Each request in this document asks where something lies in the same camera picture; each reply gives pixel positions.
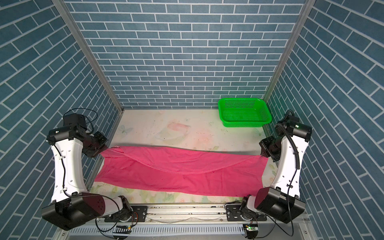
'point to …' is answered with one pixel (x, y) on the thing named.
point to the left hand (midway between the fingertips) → (111, 143)
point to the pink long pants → (197, 169)
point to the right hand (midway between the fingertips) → (263, 152)
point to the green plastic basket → (243, 112)
